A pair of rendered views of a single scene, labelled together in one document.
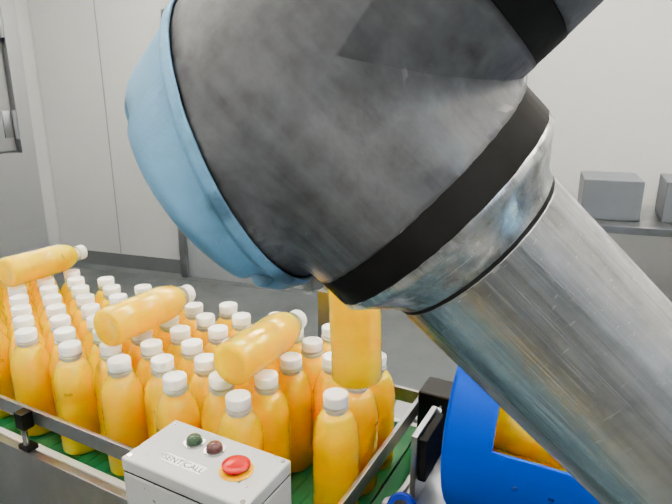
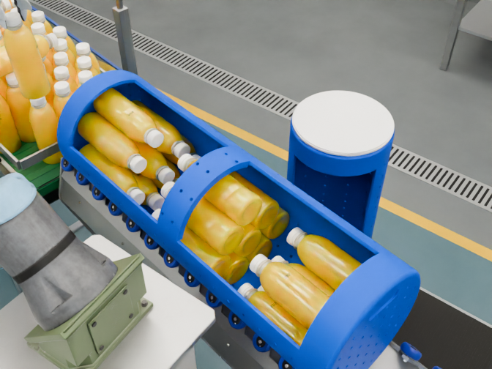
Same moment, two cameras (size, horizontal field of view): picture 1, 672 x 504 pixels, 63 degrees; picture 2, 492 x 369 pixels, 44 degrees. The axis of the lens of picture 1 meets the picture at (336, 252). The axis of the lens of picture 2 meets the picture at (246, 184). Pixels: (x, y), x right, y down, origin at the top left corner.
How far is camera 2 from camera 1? 1.12 m
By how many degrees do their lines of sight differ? 33
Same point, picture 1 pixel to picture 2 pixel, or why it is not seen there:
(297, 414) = not seen: hidden behind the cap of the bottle
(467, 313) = not seen: outside the picture
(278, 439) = (22, 113)
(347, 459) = (44, 132)
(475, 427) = (65, 132)
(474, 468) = (66, 151)
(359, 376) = (27, 92)
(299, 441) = not seen: hidden behind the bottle
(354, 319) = (15, 63)
